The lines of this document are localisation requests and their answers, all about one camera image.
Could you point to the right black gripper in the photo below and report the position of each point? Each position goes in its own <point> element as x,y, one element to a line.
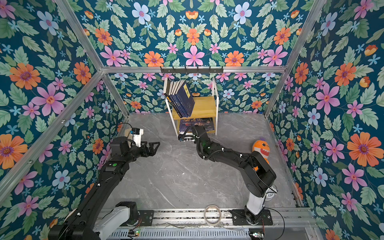
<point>195,128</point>

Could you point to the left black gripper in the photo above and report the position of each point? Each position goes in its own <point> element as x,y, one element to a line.
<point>151,151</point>

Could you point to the dark old man cover book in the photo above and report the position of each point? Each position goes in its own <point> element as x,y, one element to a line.
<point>207,123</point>

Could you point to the navy book yellow label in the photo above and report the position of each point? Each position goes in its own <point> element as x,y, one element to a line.
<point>170,95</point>

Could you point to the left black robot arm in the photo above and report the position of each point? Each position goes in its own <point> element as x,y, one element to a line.
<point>80,225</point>

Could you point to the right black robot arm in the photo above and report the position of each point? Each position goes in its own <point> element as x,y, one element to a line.
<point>257,174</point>

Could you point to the beige glasses case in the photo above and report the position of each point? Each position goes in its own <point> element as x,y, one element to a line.
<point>127,132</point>

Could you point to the dark book leaning on shelf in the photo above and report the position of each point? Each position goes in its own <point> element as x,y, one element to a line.
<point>166,89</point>

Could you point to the orange shark plush toy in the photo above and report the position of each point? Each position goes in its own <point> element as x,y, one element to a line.
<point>263,148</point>

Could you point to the clear tape roll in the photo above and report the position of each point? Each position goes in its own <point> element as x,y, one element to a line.
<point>212,215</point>

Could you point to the white alarm clock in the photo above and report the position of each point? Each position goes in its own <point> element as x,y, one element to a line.
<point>270,195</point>

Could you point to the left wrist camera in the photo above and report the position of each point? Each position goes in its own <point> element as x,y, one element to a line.
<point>137,136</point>

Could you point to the black hook rail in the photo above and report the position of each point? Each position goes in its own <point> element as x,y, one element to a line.
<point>189,70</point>

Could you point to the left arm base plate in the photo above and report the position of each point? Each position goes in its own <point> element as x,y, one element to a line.
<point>143,218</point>

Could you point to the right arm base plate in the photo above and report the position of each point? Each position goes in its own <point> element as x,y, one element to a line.
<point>246,218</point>

